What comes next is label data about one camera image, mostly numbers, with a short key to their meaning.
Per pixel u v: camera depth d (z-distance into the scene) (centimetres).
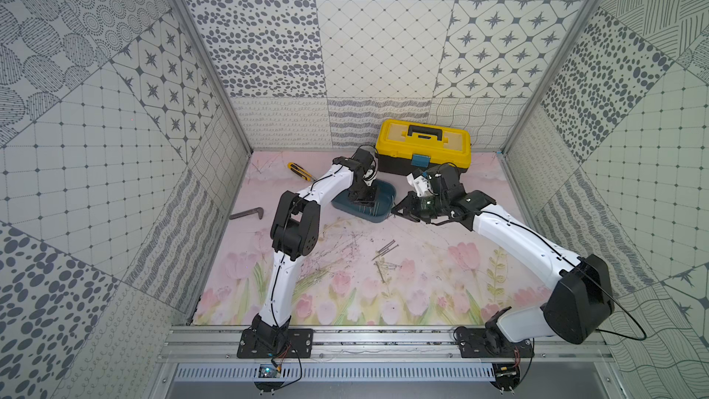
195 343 76
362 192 84
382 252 92
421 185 75
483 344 73
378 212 101
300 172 112
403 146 101
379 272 88
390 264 92
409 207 69
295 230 59
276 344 65
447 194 62
